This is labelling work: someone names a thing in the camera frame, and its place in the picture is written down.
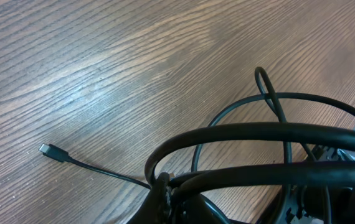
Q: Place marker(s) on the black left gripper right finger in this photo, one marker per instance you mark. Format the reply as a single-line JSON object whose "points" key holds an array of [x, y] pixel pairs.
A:
{"points": [[194, 210]]}

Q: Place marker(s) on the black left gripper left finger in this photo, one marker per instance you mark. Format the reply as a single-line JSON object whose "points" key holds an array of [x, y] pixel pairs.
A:
{"points": [[156, 207]]}

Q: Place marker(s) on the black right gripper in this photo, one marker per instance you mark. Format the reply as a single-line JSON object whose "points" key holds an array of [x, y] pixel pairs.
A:
{"points": [[306, 205]]}

